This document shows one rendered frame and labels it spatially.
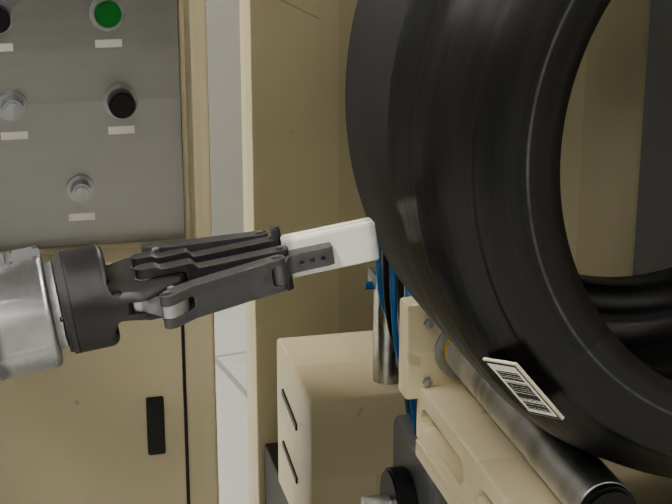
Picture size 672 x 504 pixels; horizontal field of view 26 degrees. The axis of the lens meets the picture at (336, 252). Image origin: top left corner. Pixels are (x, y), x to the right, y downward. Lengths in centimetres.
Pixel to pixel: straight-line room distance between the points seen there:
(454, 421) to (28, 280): 47
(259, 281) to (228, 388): 259
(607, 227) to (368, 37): 43
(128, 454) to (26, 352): 75
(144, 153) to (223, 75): 248
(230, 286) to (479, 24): 25
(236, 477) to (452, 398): 181
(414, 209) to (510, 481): 31
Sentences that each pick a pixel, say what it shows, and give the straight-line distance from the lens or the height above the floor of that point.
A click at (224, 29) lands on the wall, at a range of 415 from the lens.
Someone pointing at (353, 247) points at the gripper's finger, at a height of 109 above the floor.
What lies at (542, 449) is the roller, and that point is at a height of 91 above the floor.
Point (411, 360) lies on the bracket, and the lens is 140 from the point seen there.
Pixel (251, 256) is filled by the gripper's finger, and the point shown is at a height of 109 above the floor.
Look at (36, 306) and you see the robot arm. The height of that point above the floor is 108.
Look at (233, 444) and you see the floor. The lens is 332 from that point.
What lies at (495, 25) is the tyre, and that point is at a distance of 97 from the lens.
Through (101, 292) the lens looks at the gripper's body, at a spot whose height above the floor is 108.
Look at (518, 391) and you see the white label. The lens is 106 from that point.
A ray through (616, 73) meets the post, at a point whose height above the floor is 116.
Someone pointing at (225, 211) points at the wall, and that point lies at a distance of 426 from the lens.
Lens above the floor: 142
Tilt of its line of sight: 18 degrees down
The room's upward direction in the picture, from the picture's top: straight up
